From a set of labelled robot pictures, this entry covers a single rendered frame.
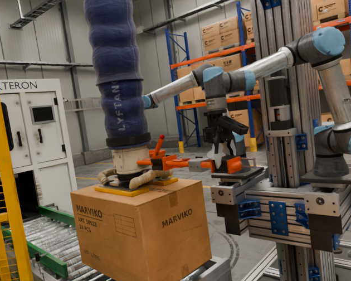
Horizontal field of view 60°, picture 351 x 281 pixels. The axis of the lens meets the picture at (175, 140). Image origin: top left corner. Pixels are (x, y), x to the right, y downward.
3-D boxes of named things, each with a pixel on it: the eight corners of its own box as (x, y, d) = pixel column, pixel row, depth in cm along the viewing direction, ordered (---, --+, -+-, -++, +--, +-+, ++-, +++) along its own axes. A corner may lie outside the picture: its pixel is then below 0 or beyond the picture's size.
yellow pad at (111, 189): (94, 190, 160) (92, 181, 160) (111, 185, 167) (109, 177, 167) (132, 197, 135) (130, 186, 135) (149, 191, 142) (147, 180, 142)
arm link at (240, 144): (225, 156, 170) (223, 132, 169) (224, 153, 184) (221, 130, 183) (247, 154, 169) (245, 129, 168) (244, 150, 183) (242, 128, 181)
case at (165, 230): (81, 262, 168) (69, 192, 165) (139, 235, 196) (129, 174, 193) (152, 299, 125) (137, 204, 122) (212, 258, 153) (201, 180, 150)
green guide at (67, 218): (38, 213, 322) (37, 205, 321) (48, 210, 330) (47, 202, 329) (128, 247, 208) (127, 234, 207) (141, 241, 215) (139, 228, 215)
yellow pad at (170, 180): (124, 181, 173) (123, 173, 173) (138, 177, 180) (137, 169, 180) (164, 186, 148) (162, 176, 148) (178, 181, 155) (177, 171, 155)
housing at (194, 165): (188, 172, 123) (186, 160, 123) (199, 168, 128) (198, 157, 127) (201, 173, 118) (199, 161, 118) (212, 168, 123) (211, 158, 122)
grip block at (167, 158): (151, 170, 138) (149, 158, 138) (166, 166, 145) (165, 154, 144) (162, 171, 132) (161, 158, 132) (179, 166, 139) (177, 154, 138)
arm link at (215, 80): (228, 64, 109) (206, 66, 107) (232, 96, 110) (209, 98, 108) (219, 68, 117) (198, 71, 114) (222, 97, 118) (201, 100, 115)
